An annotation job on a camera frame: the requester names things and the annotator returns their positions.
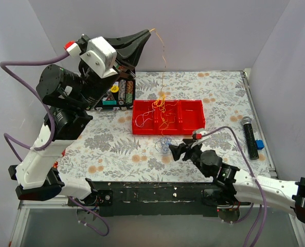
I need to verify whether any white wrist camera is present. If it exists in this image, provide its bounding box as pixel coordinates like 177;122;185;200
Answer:
192;129;212;147
80;37;117;79

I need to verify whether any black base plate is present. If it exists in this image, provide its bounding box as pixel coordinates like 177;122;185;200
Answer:
67;181;253;218

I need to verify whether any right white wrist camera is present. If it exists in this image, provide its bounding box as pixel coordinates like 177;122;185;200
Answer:
192;129;212;147

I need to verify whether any blue thin cable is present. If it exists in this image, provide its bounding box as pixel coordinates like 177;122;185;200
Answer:
154;136;173;154

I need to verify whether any small blue block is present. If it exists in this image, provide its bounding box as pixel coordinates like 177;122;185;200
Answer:
256;140;265;150

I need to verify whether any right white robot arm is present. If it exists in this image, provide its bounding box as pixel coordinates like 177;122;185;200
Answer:
169;139;305;224

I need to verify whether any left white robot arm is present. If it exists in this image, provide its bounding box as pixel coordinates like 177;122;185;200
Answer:
0;29;151;206

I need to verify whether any aluminium frame rail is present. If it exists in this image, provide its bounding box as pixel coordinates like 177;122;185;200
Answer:
8;197;78;246

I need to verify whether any black poker chip case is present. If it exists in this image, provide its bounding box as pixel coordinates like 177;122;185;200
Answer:
90;70;136;111

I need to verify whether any white thin cable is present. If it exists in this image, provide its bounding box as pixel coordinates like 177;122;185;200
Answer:
134;108;155;129

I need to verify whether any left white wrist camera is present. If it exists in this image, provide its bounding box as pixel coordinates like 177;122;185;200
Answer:
80;37;117;79

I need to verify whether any black microphone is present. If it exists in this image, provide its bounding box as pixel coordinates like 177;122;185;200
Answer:
241;116;259;160

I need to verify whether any yellow thin cable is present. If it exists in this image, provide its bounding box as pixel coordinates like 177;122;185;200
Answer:
149;27;180;138

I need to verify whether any red three-compartment bin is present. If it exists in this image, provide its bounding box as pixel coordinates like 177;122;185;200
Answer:
132;99;205;136

